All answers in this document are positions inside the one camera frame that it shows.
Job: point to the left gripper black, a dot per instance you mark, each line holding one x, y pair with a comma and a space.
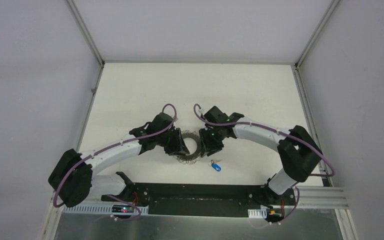
172, 141

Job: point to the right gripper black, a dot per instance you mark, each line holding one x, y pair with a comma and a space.
207, 148

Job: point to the metal disc with key rings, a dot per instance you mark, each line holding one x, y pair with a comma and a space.
193, 143

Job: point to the blue key tag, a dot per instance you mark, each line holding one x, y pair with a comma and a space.
216, 167

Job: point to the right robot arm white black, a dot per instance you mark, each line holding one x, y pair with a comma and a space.
299, 154

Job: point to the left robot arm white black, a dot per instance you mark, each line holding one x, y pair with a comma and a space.
77, 176

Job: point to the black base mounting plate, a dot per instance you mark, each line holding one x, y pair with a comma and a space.
204, 200

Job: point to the aluminium frame rail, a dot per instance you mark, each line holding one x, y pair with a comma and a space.
310, 197

